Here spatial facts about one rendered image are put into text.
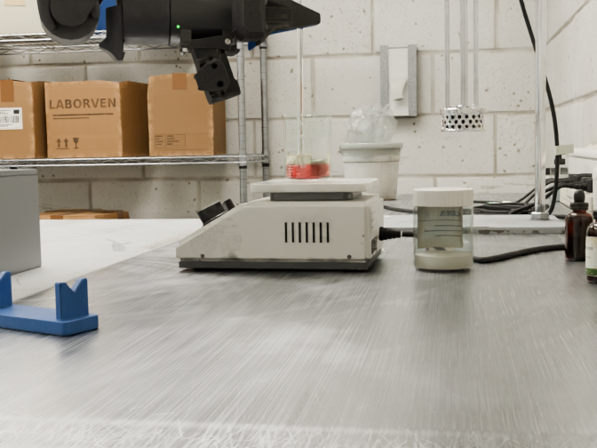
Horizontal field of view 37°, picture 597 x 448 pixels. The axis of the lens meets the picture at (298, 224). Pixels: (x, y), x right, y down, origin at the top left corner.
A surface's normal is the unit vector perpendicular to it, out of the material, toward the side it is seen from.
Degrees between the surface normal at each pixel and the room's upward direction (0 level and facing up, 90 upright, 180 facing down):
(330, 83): 90
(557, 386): 0
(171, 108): 91
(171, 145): 89
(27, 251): 90
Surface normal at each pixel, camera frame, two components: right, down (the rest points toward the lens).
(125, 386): -0.02, -1.00
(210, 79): 0.18, 0.08
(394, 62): -0.17, 0.09
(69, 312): 0.84, 0.03
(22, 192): 0.99, 0.00
